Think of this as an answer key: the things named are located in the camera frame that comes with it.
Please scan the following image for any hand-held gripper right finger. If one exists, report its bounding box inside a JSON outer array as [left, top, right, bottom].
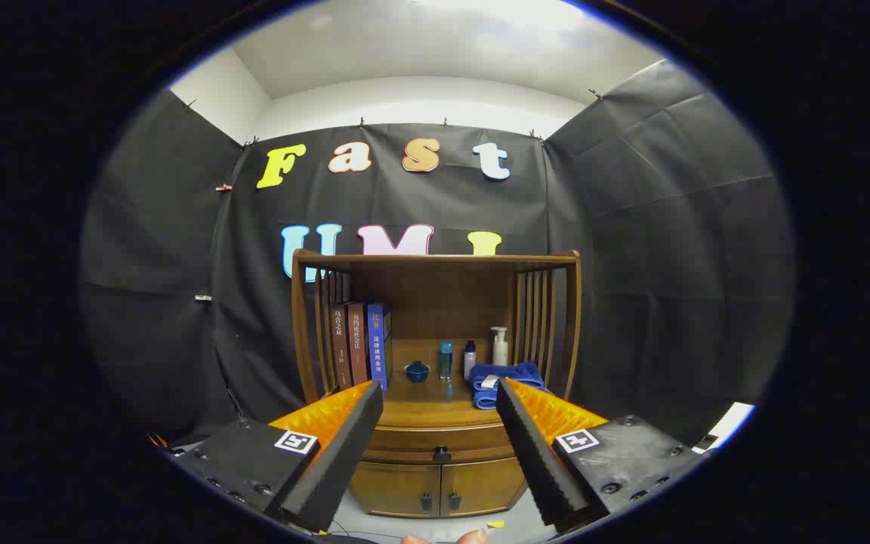
[[495, 377, 708, 533]]

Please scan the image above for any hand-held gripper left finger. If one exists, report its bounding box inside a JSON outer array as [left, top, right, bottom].
[[165, 380, 384, 533]]

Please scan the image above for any wooden drawer with black knob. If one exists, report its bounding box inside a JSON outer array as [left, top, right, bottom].
[[363, 423, 515, 464]]

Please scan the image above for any wooden cabinet door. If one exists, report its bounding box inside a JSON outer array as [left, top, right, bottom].
[[350, 462, 442, 518], [441, 457, 528, 517]]

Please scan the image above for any wooden countertop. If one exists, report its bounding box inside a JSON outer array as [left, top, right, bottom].
[[322, 338, 549, 428]]

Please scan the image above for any wooden cabinet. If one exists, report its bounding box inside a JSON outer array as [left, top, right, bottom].
[[290, 248, 583, 520]]

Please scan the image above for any blue folded towel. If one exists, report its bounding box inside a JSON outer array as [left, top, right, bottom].
[[469, 362, 547, 410]]

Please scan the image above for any brown book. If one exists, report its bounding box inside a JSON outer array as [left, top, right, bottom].
[[332, 302, 353, 391], [346, 302, 370, 386]]

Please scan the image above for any blue book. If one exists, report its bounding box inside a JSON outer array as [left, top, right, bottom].
[[366, 303, 393, 391]]

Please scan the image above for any black backdrop cloth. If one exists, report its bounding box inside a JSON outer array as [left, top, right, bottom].
[[79, 59, 797, 454]]

